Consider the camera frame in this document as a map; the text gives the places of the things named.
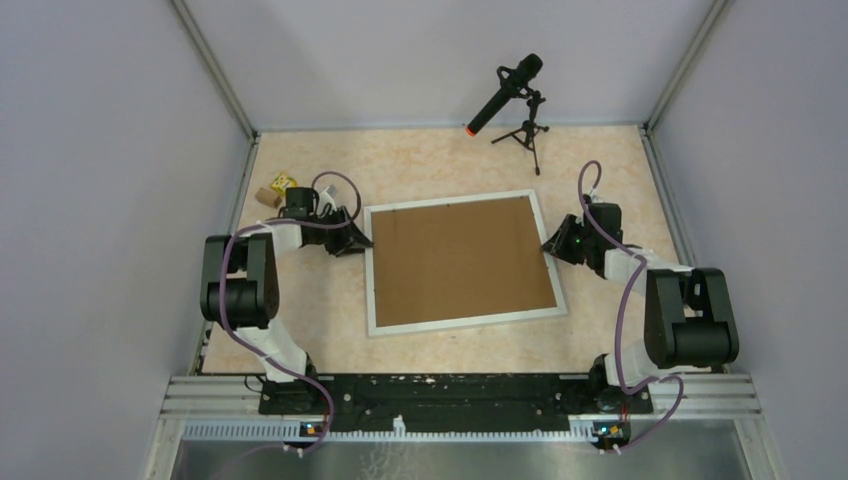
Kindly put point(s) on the black mini tripod stand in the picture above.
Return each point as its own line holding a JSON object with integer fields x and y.
{"x": 526, "y": 134}

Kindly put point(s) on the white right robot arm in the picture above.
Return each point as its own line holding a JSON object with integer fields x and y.
{"x": 688, "y": 314}

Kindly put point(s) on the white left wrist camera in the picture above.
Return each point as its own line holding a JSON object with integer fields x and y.
{"x": 327, "y": 196}

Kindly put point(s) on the small brown cardboard block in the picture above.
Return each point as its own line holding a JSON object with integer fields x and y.
{"x": 269, "y": 198}

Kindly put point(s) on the yellow toy cube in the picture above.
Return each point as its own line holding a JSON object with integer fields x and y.
{"x": 281, "y": 183}

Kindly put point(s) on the black shotgun microphone orange tip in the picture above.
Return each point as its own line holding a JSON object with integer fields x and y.
{"x": 513, "y": 84}

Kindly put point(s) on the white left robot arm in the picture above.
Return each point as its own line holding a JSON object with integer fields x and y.
{"x": 240, "y": 285}

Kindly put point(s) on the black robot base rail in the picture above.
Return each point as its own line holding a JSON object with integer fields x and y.
{"x": 450, "y": 403}

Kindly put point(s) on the white picture frame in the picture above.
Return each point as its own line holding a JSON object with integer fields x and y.
{"x": 368, "y": 278}

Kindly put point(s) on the white toothed cable channel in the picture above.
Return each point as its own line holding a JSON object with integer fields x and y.
{"x": 291, "y": 431}

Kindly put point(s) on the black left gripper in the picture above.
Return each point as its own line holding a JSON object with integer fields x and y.
{"x": 350, "y": 239}

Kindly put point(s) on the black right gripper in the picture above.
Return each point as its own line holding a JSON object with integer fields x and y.
{"x": 557, "y": 245}

